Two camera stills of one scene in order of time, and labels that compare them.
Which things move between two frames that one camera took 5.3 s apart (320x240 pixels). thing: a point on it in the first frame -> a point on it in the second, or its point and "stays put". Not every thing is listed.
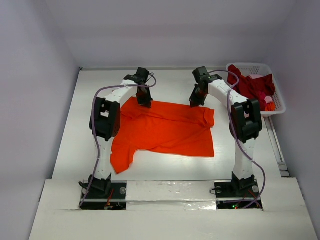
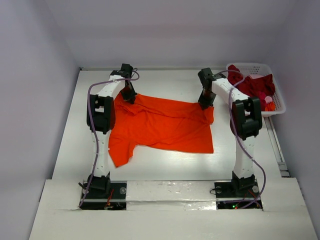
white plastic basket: x=264 y=69 stays put
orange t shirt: x=170 y=128 stays put
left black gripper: x=146 y=102 -> x=129 y=98
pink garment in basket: x=268 y=99 stays put
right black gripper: x=197 y=96 -> x=206 y=99
